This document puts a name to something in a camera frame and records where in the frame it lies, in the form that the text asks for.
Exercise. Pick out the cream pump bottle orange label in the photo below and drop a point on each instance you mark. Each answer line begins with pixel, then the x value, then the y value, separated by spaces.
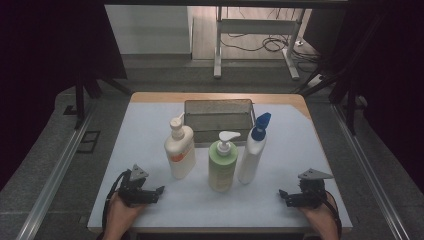
pixel 181 150

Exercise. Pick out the green pump bottle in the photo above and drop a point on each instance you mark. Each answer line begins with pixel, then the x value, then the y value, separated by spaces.
pixel 222 166

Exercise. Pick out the person's right hand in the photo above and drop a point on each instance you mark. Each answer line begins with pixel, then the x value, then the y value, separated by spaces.
pixel 321 216

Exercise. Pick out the white table mat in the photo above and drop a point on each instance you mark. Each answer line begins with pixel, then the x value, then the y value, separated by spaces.
pixel 143 140

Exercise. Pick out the black curtain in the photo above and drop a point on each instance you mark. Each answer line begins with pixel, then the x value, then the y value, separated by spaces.
pixel 393 66
pixel 50 66

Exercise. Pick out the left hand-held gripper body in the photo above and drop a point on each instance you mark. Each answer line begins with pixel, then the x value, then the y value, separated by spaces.
pixel 131 193

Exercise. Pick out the white power strip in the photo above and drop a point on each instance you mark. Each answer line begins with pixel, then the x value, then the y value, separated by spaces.
pixel 316 81

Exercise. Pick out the aluminium rail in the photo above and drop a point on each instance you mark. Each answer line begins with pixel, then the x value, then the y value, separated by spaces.
pixel 370 173
pixel 53 180

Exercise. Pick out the black metal stand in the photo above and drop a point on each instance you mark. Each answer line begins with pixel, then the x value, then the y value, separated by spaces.
pixel 350 106
pixel 80 100

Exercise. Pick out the metal mesh basket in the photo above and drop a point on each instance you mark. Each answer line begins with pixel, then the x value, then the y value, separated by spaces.
pixel 216 115

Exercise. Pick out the white panel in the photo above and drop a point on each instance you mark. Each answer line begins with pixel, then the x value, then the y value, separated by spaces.
pixel 146 30

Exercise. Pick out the white desk frame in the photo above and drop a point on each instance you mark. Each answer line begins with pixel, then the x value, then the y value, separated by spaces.
pixel 256 26

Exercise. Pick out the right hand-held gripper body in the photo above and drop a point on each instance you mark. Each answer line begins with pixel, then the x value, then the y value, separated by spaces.
pixel 311 191

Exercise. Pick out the person's left hand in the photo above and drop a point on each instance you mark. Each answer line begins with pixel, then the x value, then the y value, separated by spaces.
pixel 120 216

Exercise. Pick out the white spray bottle blue cap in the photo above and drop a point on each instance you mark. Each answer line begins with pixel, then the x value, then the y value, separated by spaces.
pixel 251 156

